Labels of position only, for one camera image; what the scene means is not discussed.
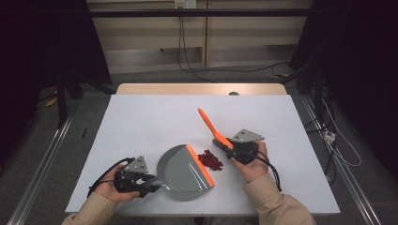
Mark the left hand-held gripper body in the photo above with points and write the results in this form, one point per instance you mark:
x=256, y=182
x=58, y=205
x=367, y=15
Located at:
x=131, y=182

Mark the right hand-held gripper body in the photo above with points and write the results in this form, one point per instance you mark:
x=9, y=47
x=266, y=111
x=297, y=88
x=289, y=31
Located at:
x=245, y=150

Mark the red kidney beans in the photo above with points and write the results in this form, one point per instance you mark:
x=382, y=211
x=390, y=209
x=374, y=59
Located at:
x=211, y=161

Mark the grey dustpan with orange lip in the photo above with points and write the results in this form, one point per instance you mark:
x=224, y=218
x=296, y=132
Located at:
x=181, y=173

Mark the orange hand brush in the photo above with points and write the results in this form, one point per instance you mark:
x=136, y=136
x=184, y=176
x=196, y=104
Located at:
x=210, y=123

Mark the person's right hand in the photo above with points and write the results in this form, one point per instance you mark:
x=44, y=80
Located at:
x=255, y=170

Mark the person's left hand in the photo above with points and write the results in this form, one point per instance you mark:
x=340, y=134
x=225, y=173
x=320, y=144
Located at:
x=108, y=189

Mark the grey table grommet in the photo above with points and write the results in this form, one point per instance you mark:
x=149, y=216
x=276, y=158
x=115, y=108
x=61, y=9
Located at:
x=233, y=93

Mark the wooden table with white top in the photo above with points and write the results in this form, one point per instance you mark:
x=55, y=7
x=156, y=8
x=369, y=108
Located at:
x=187, y=89

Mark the white power strip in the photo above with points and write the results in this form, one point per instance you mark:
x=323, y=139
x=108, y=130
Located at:
x=329, y=136

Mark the black metal stand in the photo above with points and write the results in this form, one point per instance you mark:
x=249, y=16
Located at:
x=61, y=103
x=318, y=93

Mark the black metal crossbar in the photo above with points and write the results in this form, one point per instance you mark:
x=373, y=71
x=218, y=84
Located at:
x=219, y=12

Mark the black curtain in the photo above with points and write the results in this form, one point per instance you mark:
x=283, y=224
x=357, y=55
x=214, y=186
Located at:
x=359, y=47
x=47, y=37

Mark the aluminium floor rail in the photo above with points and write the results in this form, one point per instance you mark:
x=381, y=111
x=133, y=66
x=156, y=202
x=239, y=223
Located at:
x=347, y=175
x=40, y=168

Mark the white wall socket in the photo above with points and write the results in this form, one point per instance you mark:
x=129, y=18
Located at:
x=186, y=3

